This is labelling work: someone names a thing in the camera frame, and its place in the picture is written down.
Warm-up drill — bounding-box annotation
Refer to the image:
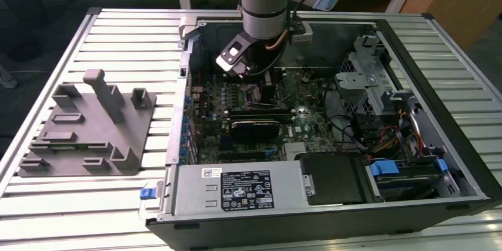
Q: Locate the black expansion slot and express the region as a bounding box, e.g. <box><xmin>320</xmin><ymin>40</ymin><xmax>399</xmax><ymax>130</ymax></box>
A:
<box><xmin>217</xmin><ymin>150</ymin><xmax>264</xmax><ymax>160</ymax></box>

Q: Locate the grey power supply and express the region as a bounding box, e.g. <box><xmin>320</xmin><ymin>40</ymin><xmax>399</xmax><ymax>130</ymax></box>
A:
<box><xmin>172</xmin><ymin>164</ymin><xmax>307</xmax><ymax>216</ymax></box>

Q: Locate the hard disk in blue carrier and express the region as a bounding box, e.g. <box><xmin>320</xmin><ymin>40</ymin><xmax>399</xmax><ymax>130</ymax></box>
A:
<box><xmin>365</xmin><ymin>159</ymin><xmax>449</xmax><ymax>202</ymax></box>

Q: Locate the orange wire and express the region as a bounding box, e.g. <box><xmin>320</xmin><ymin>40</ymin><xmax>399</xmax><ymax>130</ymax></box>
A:
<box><xmin>407</xmin><ymin>132</ymin><xmax>428</xmax><ymax>159</ymax></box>

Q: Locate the green motherboard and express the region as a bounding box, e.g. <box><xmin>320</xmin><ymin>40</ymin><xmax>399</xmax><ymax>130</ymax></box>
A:
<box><xmin>186</xmin><ymin>67</ymin><xmax>345</xmax><ymax>166</ymax></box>

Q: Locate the metal disk bay cage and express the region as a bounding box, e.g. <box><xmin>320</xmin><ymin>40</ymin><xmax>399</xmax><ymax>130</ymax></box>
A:
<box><xmin>335</xmin><ymin>35</ymin><xmax>399</xmax><ymax>116</ymax></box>

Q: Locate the black expansion card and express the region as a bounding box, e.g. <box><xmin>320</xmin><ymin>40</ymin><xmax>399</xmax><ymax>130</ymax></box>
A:
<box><xmin>229</xmin><ymin>120</ymin><xmax>281</xmax><ymax>143</ymax></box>

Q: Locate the black plastic drive cover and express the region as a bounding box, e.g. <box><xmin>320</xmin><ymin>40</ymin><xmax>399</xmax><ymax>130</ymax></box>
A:
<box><xmin>297</xmin><ymin>153</ymin><xmax>371</xmax><ymax>206</ymax></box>

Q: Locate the silver chipset heat sink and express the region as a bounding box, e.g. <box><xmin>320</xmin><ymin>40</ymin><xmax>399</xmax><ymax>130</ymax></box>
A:
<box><xmin>284</xmin><ymin>142</ymin><xmax>309</xmax><ymax>158</ymax></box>

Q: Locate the thin metal locking lever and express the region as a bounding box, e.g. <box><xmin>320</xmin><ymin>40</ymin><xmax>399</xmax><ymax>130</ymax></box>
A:
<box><xmin>281</xmin><ymin>83</ymin><xmax>313</xmax><ymax>101</ymax></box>

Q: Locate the grey parts rack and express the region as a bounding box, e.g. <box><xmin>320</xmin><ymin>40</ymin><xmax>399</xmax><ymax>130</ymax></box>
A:
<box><xmin>17</xmin><ymin>68</ymin><xmax>157</xmax><ymax>178</ymax></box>

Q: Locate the green RAM stick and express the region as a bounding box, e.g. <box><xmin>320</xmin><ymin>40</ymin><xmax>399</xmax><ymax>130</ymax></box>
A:
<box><xmin>48</xmin><ymin>143</ymin><xmax>109</xmax><ymax>149</ymax></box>

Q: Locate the CPU socket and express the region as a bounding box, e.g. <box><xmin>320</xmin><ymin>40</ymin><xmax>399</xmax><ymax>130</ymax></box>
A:
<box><xmin>241</xmin><ymin>82</ymin><xmax>288</xmax><ymax>110</ymax></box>

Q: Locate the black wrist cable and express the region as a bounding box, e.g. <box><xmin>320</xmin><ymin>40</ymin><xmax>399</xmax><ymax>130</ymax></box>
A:
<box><xmin>247</xmin><ymin>46</ymin><xmax>289</xmax><ymax>76</ymax></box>

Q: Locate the red yellow wire bundle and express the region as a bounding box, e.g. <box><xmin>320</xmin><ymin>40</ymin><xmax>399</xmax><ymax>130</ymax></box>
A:
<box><xmin>365</xmin><ymin>126</ymin><xmax>404</xmax><ymax>158</ymax></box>

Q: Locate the black PC case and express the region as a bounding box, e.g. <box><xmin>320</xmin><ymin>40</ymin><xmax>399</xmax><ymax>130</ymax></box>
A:
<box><xmin>144</xmin><ymin>12</ymin><xmax>502</xmax><ymax>251</ymax></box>

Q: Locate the gold braided cable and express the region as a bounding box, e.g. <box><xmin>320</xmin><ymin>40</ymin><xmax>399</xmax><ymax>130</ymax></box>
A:
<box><xmin>263</xmin><ymin>31</ymin><xmax>285</xmax><ymax>52</ymax></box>

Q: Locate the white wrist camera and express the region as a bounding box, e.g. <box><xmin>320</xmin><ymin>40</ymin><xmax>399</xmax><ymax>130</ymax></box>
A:
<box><xmin>213</xmin><ymin>35</ymin><xmax>255</xmax><ymax>79</ymax></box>

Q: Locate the small grey wrist camera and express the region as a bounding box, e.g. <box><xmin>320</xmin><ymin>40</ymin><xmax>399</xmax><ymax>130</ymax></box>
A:
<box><xmin>289</xmin><ymin>22</ymin><xmax>315</xmax><ymax>43</ymax></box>

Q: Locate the grey metal stand foot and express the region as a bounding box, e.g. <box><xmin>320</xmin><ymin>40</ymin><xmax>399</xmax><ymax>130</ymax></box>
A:
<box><xmin>0</xmin><ymin>62</ymin><xmax>17</xmax><ymax>89</ymax></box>

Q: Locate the metal socket cover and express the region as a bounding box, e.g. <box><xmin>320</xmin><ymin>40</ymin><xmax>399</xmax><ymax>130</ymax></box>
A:
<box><xmin>273</xmin><ymin>71</ymin><xmax>315</xmax><ymax>102</ymax></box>

